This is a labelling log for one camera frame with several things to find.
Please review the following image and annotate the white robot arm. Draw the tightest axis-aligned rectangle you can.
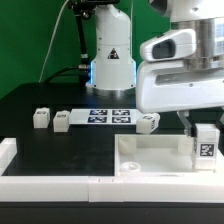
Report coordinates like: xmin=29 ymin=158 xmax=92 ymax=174
xmin=86 ymin=0 xmax=224 ymax=131

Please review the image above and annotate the black cable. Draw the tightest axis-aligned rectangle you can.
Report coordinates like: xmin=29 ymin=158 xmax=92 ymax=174
xmin=43 ymin=66 xmax=88 ymax=84

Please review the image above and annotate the white U-shaped obstacle fence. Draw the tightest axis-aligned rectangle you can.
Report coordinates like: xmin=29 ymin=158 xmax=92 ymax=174
xmin=0 ymin=138 xmax=224 ymax=203

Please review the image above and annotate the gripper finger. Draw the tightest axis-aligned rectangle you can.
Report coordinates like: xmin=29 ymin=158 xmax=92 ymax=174
xmin=216 ymin=112 xmax=224 ymax=130
xmin=177 ymin=110 xmax=193 ymax=137

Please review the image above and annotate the white plate with AprilTags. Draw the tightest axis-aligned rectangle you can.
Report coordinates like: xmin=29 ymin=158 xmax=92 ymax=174
xmin=69 ymin=109 xmax=143 ymax=125

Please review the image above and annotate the white cable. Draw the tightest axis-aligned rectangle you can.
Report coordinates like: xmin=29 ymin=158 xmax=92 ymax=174
xmin=38 ymin=0 xmax=71 ymax=84

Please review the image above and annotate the white square tabletop with sockets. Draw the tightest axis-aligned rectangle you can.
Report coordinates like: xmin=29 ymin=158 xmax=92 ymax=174
xmin=114 ymin=134 xmax=224 ymax=176

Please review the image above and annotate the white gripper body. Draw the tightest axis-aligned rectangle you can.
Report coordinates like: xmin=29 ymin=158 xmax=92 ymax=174
xmin=136 ymin=60 xmax=224 ymax=113

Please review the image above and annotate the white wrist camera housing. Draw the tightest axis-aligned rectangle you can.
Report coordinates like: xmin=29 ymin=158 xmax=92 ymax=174
xmin=140 ymin=29 xmax=197 ymax=62

